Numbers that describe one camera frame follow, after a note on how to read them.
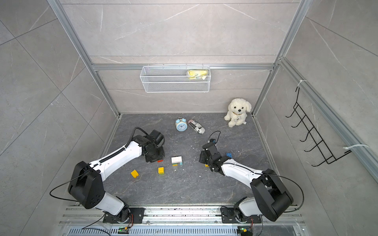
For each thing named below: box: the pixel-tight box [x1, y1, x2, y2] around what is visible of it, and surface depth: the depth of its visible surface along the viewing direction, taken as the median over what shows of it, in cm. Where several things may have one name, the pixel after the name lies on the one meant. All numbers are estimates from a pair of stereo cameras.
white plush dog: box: [223, 97, 252, 128], surface depth 103 cm
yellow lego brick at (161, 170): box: [157, 166, 165, 175], surface depth 87 cm
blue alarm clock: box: [175, 116, 188, 132], surface depth 106 cm
